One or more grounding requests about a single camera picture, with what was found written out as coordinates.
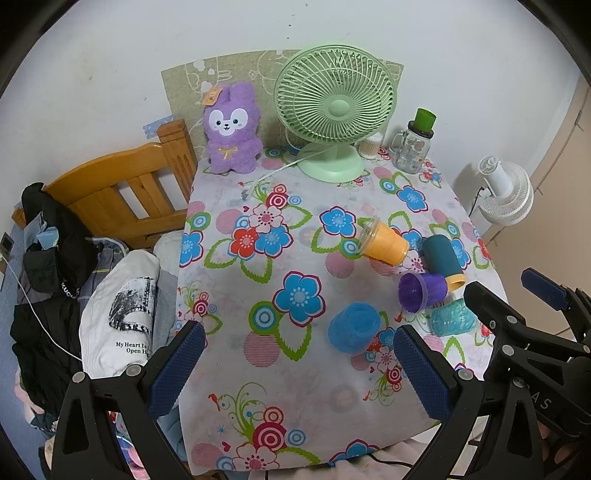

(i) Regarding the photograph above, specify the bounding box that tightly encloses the white fan cord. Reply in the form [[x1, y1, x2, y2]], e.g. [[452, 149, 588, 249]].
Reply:
[[240, 129, 319, 195]]

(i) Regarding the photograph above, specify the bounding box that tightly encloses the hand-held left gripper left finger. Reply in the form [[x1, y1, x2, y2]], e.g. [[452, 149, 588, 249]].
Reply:
[[50, 320, 207, 480]]

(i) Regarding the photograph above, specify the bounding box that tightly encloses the green desk fan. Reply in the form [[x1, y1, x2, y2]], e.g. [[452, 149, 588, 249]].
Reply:
[[273, 45, 398, 182]]

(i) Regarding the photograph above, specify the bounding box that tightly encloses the beige wooden door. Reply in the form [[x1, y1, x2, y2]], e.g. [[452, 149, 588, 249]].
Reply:
[[480, 69, 591, 337]]

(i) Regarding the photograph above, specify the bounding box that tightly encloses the cyan textured cup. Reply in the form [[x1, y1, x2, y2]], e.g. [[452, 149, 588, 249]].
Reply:
[[430, 298, 477, 336]]

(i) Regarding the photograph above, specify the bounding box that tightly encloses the white printed t-shirt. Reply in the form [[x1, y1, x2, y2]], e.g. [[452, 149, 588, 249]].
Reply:
[[79, 249, 162, 377]]

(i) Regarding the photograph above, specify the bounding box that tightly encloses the orange cup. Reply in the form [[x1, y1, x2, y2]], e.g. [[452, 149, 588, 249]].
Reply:
[[359, 217, 410, 267]]

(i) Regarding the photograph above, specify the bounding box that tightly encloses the wooden bed headboard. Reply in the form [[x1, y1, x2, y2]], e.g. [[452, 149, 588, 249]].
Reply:
[[13, 119, 199, 252]]

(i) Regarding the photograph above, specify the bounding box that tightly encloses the black cable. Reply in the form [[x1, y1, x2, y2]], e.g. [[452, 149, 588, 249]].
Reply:
[[332, 455, 416, 469]]

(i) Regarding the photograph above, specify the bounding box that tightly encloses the blue textured cup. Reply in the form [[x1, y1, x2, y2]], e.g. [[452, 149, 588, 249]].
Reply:
[[328, 302, 382, 356]]

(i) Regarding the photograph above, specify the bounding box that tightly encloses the purple plush toy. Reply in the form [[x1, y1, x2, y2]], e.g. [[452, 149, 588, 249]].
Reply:
[[202, 82, 265, 175]]

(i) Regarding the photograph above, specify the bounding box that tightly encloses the cotton swab jar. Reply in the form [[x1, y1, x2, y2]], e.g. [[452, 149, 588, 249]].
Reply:
[[358, 133, 385, 160]]

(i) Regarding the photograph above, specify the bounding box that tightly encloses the person's right hand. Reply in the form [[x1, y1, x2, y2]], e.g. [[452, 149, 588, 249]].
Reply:
[[538, 422, 571, 468]]

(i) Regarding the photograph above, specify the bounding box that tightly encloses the black jacket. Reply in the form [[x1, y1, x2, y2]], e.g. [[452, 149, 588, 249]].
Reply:
[[10, 182, 100, 416]]

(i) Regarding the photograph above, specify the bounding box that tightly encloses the grey plaid cloth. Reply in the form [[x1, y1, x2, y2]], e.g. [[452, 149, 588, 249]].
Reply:
[[81, 237, 127, 305]]

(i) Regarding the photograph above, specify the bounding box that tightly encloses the white fan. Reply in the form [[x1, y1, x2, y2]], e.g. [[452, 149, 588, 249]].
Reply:
[[475, 156, 535, 226]]

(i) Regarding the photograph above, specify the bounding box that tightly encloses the blue tape strip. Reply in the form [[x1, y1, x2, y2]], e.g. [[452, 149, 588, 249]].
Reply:
[[144, 115, 175, 138]]

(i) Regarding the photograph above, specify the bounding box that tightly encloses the dark teal cup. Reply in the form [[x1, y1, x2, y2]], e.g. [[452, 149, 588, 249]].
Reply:
[[422, 234, 465, 291]]

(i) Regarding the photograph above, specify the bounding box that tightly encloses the thin white cable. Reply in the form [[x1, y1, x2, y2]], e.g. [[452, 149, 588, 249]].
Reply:
[[7, 256, 84, 365]]

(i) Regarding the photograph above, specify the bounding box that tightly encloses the purple cup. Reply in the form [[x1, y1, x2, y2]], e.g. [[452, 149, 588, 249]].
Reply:
[[398, 271, 448, 315]]

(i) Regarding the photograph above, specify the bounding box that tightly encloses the glass mug with green lid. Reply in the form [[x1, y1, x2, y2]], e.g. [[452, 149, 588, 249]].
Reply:
[[390, 108, 437, 174]]

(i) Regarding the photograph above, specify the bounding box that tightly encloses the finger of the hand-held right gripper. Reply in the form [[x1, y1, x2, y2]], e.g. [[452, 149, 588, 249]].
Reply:
[[464, 281, 573, 356], [521, 267, 591, 344]]

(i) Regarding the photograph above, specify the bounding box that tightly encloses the floral tablecloth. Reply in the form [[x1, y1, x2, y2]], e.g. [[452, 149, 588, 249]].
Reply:
[[175, 145, 509, 474]]

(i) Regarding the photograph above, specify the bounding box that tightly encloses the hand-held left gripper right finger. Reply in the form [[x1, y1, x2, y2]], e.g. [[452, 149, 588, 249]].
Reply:
[[392, 324, 546, 480]]

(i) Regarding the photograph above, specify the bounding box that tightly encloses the grey bedding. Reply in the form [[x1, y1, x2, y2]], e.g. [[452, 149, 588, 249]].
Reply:
[[152, 231, 190, 352]]

